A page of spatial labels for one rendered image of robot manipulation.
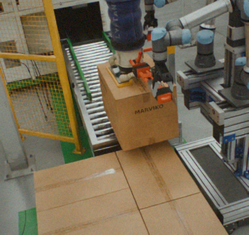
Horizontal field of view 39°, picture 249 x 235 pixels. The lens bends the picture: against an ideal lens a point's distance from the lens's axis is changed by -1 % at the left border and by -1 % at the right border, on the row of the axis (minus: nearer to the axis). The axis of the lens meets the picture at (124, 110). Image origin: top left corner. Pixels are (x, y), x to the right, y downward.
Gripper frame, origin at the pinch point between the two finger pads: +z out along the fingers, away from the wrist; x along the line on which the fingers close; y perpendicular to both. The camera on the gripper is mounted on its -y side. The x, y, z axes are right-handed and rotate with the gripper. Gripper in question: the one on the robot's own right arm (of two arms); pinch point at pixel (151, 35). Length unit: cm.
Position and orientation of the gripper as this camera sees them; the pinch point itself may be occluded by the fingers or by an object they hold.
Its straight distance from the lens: 276.5
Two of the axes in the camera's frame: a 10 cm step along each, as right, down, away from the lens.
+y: 2.8, 4.8, -8.3
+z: 1.1, 8.4, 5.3
